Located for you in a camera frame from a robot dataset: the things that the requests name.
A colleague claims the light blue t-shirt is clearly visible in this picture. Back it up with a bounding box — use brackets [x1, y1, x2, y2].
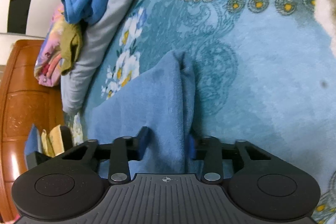
[87, 51, 195, 175]

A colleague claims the bright blue garment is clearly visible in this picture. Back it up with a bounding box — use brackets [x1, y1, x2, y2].
[63, 0, 108, 25]

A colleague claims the folded pink cartoon blanket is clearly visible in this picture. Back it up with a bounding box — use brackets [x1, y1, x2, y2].
[34, 4, 65, 87]

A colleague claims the grey floral quilt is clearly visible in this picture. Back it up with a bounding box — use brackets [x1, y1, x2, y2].
[60, 0, 134, 115]

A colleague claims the olive green garment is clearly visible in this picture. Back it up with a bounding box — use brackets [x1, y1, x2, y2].
[60, 22, 83, 76]

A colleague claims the teal floral bed sheet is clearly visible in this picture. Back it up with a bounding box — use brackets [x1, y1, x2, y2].
[72, 0, 335, 223]

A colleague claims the wooden headboard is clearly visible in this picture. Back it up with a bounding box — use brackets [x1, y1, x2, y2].
[1, 40, 64, 222]

